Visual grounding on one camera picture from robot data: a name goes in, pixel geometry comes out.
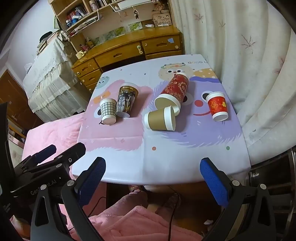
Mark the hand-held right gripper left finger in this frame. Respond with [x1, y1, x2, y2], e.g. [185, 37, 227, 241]
[30, 157, 107, 241]

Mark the wooden bookshelf hutch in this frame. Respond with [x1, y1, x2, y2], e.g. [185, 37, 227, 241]
[47, 0, 173, 48]

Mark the wooden desk with drawers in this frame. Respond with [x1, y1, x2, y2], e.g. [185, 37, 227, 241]
[71, 25, 185, 93]

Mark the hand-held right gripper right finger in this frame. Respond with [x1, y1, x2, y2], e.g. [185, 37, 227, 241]
[199, 157, 277, 241]

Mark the printed paper box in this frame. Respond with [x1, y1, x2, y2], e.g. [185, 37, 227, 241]
[152, 13, 173, 27]

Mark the black hat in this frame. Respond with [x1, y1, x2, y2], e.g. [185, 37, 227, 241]
[39, 31, 55, 43]

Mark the brown wooden door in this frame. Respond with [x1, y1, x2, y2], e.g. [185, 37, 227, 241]
[0, 70, 44, 144]

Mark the brown paper cup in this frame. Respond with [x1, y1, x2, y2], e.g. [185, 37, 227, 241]
[144, 106, 176, 132]

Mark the row of books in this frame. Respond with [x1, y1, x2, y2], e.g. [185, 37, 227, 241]
[66, 6, 87, 21]

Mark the pink fleece robe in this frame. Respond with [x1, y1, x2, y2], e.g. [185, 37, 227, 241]
[69, 192, 204, 241]

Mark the grey checked paper cup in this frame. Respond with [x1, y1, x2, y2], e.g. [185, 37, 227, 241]
[99, 98, 117, 124]

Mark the small red paper cup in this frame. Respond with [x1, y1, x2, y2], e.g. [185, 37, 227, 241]
[206, 92, 229, 122]

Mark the metal chair frame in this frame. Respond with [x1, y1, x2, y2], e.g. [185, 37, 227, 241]
[248, 146, 296, 241]

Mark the stack of books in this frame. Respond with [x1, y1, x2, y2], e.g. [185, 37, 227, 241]
[37, 30, 61, 52]

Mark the black cable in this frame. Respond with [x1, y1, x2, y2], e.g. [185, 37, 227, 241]
[88, 196, 107, 216]
[162, 185, 183, 241]

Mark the dark printed paper cup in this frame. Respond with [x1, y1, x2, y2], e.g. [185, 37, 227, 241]
[115, 83, 139, 118]

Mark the tall red patterned paper cup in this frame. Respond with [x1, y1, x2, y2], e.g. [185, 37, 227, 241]
[154, 72, 190, 116]

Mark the cartoon printed tablecloth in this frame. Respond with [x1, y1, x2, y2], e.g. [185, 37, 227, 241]
[72, 54, 252, 186]

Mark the white lace cover cloth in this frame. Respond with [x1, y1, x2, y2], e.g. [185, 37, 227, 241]
[22, 35, 89, 122]

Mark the white floral curtain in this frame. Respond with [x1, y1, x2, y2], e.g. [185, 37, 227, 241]
[169, 0, 296, 164]

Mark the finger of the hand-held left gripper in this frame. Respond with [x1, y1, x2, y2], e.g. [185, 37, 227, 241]
[50, 142, 87, 168]
[14, 145, 57, 172]

